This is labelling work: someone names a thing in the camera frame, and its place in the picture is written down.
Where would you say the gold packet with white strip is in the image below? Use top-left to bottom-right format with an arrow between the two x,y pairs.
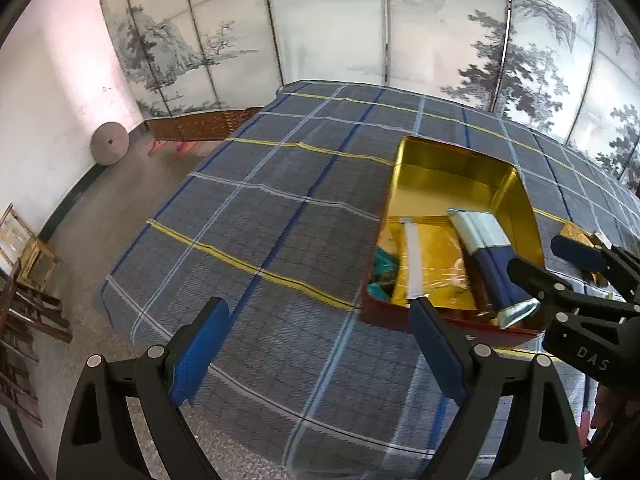
395,216 -> 478,311

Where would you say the light wooden chair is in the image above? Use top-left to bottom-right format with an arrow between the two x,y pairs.
0,203 -> 63,291

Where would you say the yellow snack packet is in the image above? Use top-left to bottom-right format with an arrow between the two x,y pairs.
557,221 -> 621,288

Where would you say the round grey stone disc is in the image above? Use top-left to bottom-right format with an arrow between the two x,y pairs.
90,121 -> 130,166

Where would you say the dark wooden chair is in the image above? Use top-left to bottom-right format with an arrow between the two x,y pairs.
0,260 -> 73,428

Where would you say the blue and white snack packet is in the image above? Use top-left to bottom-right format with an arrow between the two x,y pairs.
446,208 -> 541,330

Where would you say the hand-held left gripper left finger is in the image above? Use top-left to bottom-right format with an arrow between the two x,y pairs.
56,296 -> 231,480

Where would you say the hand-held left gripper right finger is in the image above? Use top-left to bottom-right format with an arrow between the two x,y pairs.
409,296 -> 585,480

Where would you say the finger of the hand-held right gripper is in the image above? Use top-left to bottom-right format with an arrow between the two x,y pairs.
551,235 -> 640,305
507,255 -> 640,328

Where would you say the painted folding screen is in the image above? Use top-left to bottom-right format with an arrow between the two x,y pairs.
95,0 -> 640,191

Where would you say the blue plaid tablecloth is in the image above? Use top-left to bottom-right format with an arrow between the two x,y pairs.
100,80 -> 640,466

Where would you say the red tin box gold inside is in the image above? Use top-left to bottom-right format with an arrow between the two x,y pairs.
361,136 -> 548,348

